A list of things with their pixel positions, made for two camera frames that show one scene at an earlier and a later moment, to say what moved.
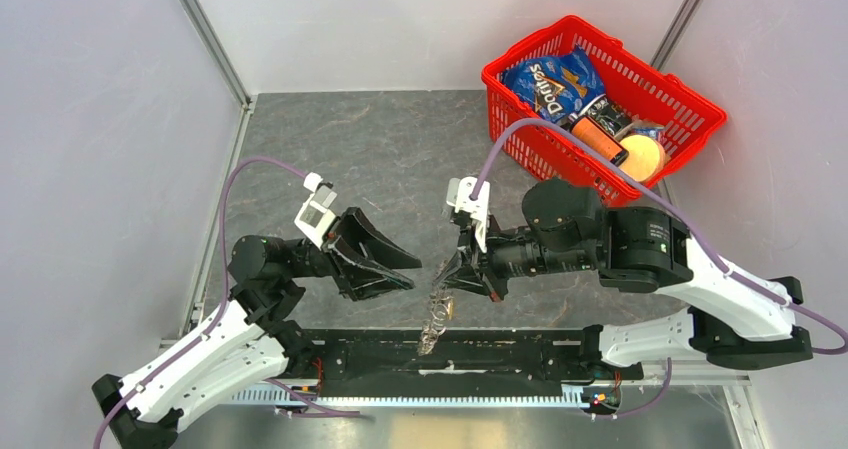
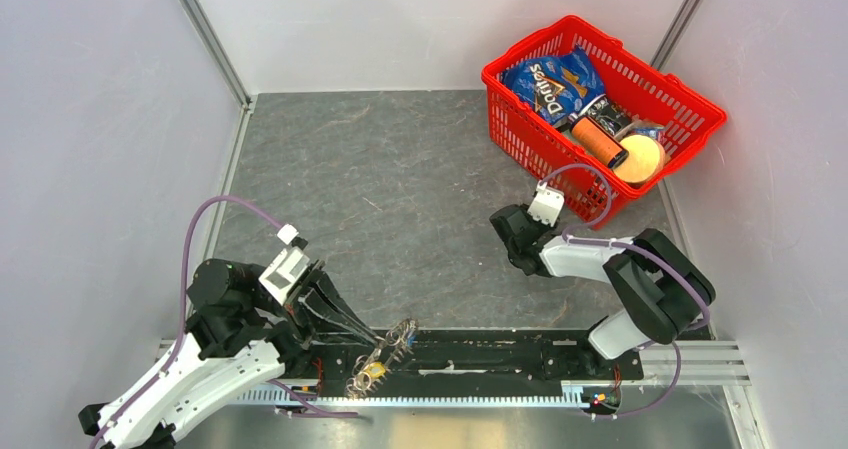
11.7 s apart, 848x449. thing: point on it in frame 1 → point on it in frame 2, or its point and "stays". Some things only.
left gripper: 351,262 → 327,295
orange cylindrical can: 603,141 stays
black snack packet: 606,115 stays
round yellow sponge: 646,158 stays
